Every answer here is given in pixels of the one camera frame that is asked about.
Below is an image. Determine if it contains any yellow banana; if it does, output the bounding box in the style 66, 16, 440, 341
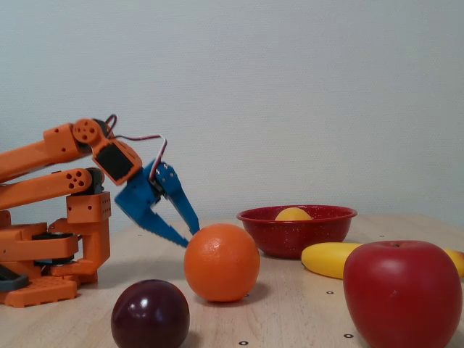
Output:
300, 241, 464, 280

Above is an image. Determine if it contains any red white black servo cable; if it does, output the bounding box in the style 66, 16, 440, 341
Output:
104, 114, 168, 181

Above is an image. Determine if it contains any dark purple plum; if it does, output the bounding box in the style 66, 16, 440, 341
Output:
110, 278, 191, 348

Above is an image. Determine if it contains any red apple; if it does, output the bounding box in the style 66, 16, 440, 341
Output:
342, 240, 463, 348

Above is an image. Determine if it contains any yellow-orange peach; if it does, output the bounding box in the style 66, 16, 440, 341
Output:
274, 207, 313, 221

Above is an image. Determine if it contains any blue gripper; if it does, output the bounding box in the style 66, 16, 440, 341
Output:
115, 159, 201, 249

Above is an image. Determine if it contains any orange robot base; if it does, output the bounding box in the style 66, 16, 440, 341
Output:
0, 210, 99, 309

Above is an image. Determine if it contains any orange fruit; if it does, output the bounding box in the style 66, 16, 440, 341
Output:
183, 223, 261, 302

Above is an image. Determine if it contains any dark grey clamp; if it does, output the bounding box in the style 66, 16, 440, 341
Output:
0, 264, 30, 293

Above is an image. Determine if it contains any red speckled bowl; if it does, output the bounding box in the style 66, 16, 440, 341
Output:
236, 204, 358, 260

